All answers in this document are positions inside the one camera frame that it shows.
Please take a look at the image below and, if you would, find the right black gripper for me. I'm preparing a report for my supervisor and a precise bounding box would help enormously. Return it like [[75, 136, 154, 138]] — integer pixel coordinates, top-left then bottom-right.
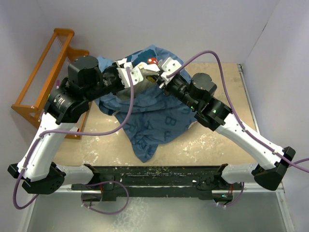
[[151, 71, 199, 111]]

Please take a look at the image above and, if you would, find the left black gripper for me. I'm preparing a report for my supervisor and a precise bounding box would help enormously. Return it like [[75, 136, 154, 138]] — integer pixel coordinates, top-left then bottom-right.
[[84, 61, 125, 102]]

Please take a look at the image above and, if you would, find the white quilted pillow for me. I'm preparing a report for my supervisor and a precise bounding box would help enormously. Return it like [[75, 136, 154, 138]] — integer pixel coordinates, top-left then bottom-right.
[[114, 58, 167, 84]]

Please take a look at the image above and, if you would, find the blue cartoon print pillowcase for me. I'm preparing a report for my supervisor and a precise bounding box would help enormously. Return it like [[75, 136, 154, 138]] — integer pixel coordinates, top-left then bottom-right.
[[95, 45, 197, 163]]

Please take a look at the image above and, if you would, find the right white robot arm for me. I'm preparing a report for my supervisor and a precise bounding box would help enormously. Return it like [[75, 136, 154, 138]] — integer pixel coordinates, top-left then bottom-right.
[[156, 71, 295, 191]]

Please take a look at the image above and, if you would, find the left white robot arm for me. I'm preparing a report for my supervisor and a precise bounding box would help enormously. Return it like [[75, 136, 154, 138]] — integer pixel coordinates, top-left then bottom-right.
[[8, 56, 130, 194]]

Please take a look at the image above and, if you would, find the pink marker pen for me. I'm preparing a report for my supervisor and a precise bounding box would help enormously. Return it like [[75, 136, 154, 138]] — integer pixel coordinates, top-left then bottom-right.
[[56, 79, 60, 89]]

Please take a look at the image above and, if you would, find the red white box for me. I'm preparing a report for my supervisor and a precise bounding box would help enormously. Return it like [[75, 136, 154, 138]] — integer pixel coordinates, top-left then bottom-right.
[[72, 127, 80, 137]]

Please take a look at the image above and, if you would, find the orange wooden rack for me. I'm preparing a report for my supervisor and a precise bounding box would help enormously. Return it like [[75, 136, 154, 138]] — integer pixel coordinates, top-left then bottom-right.
[[11, 28, 89, 128]]

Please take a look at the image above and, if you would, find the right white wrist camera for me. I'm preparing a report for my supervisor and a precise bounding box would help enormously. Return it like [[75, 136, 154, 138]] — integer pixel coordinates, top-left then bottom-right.
[[159, 57, 182, 85]]

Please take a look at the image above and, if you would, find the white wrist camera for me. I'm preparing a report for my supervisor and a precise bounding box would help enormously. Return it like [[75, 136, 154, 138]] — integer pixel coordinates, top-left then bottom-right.
[[117, 62, 144, 88], [159, 57, 182, 85]]

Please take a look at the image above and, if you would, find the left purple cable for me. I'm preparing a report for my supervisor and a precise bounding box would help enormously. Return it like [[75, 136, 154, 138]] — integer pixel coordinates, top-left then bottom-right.
[[12, 67, 135, 210]]

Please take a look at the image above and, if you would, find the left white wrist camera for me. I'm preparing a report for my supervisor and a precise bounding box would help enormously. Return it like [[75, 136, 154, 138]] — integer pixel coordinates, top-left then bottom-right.
[[117, 62, 144, 88]]

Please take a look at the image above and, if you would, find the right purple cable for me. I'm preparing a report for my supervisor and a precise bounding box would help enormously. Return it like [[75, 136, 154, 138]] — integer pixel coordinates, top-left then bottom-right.
[[166, 50, 309, 174]]

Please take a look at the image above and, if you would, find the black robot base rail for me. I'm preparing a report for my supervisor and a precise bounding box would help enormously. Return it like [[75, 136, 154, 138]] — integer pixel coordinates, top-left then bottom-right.
[[72, 165, 243, 202]]

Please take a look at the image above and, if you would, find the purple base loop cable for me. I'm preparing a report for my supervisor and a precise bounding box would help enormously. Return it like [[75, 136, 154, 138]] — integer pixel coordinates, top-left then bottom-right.
[[81, 180, 130, 215]]

